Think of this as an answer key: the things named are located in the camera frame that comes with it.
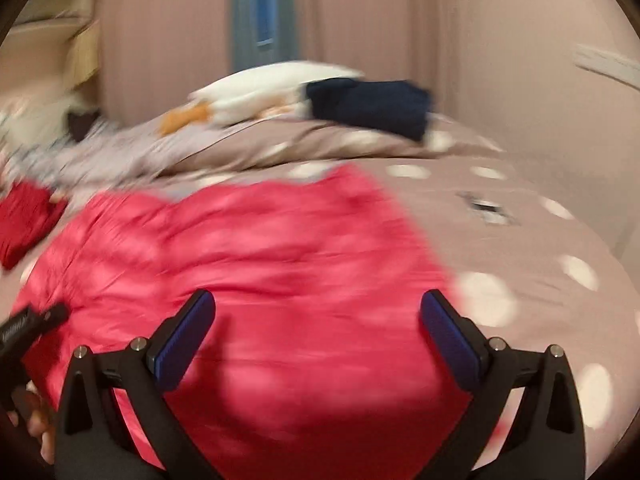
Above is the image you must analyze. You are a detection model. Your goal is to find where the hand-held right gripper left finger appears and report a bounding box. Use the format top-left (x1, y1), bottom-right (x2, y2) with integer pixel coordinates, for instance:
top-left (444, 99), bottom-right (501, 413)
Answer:
top-left (54, 289), bottom-right (223, 480)

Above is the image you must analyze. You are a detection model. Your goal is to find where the dark red cloth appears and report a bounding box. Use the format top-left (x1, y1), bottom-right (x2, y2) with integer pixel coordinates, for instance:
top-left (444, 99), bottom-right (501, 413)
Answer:
top-left (0, 180), bottom-right (69, 269)

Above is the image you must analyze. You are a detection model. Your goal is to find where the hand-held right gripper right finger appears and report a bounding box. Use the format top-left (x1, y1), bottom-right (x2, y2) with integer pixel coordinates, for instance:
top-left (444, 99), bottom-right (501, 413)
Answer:
top-left (419, 289), bottom-right (587, 480)

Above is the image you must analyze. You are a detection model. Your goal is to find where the mustard yellow garment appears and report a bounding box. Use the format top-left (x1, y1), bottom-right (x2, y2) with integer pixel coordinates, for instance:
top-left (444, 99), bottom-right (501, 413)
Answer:
top-left (159, 101), bottom-right (210, 136)

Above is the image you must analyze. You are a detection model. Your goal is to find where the pink curtain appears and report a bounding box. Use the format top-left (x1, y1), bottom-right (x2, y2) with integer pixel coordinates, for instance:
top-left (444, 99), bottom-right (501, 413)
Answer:
top-left (97, 0), bottom-right (451, 126)

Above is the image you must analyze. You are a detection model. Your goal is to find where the brown polka dot pillow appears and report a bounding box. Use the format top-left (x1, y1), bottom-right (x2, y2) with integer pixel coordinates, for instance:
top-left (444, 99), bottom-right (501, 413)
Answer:
top-left (170, 115), bottom-right (501, 176)

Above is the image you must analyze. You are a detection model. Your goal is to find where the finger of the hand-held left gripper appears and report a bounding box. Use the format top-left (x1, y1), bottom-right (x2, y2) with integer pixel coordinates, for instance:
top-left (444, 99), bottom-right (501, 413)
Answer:
top-left (0, 302), bottom-right (71, 356)

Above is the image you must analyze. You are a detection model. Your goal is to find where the white wall socket strip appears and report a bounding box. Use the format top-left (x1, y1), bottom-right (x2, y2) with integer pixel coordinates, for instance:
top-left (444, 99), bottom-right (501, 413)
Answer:
top-left (572, 42), bottom-right (640, 92)

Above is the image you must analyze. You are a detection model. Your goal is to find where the grey patterned quilt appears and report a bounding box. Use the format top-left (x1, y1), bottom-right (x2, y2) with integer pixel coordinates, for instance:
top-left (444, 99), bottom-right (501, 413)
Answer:
top-left (0, 110), bottom-right (191, 198)

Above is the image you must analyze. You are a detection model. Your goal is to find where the navy blue garment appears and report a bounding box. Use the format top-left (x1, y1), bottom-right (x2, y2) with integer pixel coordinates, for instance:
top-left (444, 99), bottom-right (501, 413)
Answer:
top-left (305, 79), bottom-right (433, 142)

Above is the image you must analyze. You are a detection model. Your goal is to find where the red hooded puffer jacket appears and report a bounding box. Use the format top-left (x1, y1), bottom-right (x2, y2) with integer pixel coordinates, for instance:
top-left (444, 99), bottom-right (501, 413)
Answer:
top-left (10, 164), bottom-right (511, 480)

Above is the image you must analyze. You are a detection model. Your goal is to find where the white fleece blanket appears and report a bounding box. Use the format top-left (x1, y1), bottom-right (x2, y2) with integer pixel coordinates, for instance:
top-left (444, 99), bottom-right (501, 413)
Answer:
top-left (189, 60), bottom-right (366, 126)

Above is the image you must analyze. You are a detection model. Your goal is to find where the person's left hand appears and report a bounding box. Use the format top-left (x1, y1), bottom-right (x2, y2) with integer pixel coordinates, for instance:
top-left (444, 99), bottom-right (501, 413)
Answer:
top-left (7, 380), bottom-right (57, 466)

